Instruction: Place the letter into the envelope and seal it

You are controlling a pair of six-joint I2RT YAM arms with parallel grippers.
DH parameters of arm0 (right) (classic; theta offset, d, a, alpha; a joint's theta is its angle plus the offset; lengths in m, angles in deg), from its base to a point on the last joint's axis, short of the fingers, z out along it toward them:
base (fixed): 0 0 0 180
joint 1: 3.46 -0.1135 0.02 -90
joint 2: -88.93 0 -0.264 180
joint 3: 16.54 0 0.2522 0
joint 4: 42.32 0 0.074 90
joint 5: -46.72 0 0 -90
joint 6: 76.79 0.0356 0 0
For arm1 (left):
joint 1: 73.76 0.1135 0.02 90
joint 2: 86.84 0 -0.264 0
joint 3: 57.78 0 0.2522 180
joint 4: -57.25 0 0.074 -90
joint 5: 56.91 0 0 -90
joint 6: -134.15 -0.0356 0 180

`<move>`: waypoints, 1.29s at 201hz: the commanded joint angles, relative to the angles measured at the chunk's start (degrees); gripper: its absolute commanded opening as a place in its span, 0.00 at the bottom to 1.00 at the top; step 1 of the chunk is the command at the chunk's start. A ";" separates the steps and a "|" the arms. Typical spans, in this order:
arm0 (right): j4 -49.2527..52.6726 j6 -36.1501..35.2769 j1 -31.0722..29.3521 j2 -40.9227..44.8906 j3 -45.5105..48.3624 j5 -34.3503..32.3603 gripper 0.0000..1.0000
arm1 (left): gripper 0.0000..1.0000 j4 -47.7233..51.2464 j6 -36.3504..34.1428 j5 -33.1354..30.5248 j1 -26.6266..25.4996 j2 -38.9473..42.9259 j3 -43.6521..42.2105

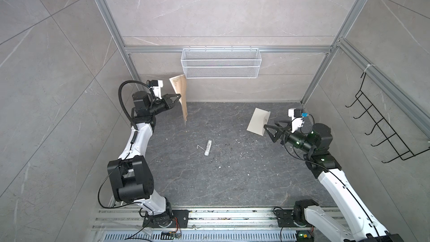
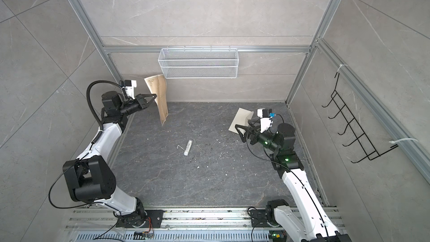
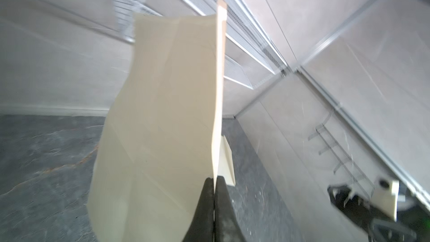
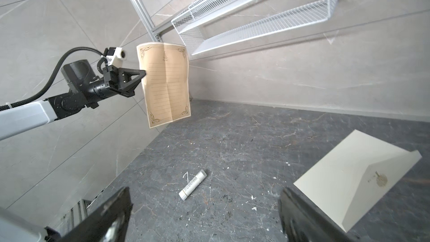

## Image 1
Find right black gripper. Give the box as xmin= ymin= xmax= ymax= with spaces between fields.
xmin=265 ymin=118 xmax=316 ymax=155

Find tan letter paper sheet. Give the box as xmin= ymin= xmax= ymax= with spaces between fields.
xmin=168 ymin=74 xmax=189 ymax=124

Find cream paper envelope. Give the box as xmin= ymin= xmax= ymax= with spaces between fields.
xmin=247 ymin=108 xmax=271 ymax=136

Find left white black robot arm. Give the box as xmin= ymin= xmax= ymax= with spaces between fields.
xmin=107 ymin=91 xmax=181 ymax=221

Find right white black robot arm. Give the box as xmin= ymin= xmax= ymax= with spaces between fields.
xmin=264 ymin=123 xmax=402 ymax=242

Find white glue stick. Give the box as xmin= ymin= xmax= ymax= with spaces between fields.
xmin=204 ymin=140 xmax=212 ymax=156

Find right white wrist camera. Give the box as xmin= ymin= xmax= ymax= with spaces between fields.
xmin=288 ymin=108 xmax=308 ymax=133

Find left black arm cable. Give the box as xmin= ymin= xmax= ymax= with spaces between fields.
xmin=118 ymin=80 xmax=151 ymax=131

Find white wire mesh basket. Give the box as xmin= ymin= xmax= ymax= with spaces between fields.
xmin=181 ymin=48 xmax=262 ymax=79

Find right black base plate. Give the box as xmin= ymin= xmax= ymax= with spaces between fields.
xmin=273 ymin=208 xmax=299 ymax=227

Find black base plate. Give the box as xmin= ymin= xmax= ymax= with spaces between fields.
xmin=273 ymin=208 xmax=299 ymax=227
xmin=142 ymin=210 xmax=190 ymax=229

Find black wire hook rack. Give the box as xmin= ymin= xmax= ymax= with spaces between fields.
xmin=345 ymin=73 xmax=430 ymax=164

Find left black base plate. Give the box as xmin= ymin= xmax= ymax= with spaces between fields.
xmin=142 ymin=210 xmax=190 ymax=229

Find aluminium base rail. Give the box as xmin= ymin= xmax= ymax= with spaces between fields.
xmin=84 ymin=207 xmax=347 ymax=242

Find aluminium frame profiles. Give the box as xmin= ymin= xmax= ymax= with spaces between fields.
xmin=95 ymin=0 xmax=430 ymax=136

